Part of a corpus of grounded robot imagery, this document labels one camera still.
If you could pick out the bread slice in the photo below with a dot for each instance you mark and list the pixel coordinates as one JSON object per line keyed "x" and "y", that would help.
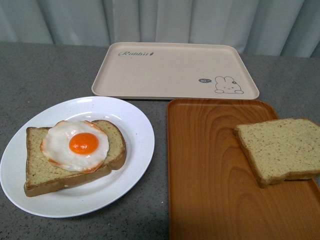
{"x": 42, "y": 177}
{"x": 281, "y": 149}

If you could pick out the grey-white curtain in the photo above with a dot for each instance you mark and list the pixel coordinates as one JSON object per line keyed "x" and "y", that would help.
{"x": 256, "y": 27}

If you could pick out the white round plate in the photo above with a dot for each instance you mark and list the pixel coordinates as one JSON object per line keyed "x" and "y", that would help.
{"x": 88, "y": 197}

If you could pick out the brown wooden tray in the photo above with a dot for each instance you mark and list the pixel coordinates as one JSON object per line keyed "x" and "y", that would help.
{"x": 212, "y": 192}

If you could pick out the fried egg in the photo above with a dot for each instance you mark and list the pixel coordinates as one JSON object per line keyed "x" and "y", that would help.
{"x": 75, "y": 146}

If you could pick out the beige rabbit tray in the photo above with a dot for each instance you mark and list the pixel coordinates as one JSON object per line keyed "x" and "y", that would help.
{"x": 164, "y": 71}

